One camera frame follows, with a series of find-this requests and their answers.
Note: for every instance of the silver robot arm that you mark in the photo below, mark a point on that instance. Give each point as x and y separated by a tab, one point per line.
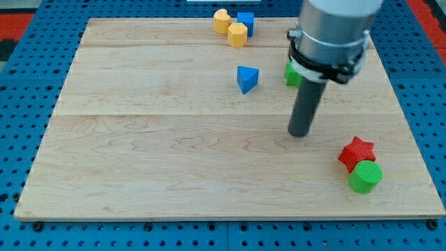
331	39

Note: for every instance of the green star block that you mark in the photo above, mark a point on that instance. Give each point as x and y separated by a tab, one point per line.
292	77

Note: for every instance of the yellow hexagon block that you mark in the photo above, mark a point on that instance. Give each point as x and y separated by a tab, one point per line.
237	35

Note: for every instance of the red star block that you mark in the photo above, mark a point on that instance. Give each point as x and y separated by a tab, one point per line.
355	152

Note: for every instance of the blue triangle block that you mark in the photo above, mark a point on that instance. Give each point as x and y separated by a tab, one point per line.
247	78

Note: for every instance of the wooden board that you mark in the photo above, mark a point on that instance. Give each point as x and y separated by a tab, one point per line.
151	125

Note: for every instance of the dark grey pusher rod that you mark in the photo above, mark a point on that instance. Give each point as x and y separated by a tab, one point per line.
306	104

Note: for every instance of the yellow heart block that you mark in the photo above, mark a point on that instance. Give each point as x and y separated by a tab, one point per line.
221	21

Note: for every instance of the blue cube block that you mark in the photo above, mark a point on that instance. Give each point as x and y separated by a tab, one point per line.
247	18

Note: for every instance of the green cylinder block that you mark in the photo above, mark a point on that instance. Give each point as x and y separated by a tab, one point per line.
365	176

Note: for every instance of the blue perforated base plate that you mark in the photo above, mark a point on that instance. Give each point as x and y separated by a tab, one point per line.
40	41

